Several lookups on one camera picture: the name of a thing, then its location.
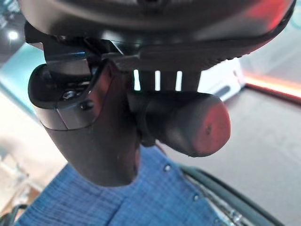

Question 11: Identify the red glowing edge strip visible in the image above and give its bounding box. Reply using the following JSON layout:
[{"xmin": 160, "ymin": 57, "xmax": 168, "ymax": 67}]
[{"xmin": 244, "ymin": 75, "xmax": 301, "ymax": 105}]

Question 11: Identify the black wheelchair wheel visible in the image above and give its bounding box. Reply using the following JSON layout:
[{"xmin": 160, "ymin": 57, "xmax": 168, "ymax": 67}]
[{"xmin": 181, "ymin": 164, "xmax": 287, "ymax": 226}]

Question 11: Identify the white box with dark slot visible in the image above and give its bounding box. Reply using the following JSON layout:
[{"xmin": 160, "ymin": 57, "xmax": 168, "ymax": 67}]
[{"xmin": 197, "ymin": 56, "xmax": 246, "ymax": 102}]

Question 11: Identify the black wheelchair push handle grip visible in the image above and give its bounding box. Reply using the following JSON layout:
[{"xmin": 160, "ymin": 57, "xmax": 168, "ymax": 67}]
[{"xmin": 127, "ymin": 90, "xmax": 231, "ymax": 158}]

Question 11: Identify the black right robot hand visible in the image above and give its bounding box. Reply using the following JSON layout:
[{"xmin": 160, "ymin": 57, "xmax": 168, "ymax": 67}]
[{"xmin": 18, "ymin": 0, "xmax": 297, "ymax": 187}]

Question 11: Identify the blue fabric wheelchair backrest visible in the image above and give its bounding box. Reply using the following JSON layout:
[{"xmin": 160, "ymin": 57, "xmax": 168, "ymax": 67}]
[{"xmin": 14, "ymin": 147, "xmax": 226, "ymax": 226}]

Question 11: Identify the teal panel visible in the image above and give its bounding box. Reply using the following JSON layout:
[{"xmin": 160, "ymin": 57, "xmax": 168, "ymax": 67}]
[{"xmin": 0, "ymin": 42, "xmax": 45, "ymax": 117}]

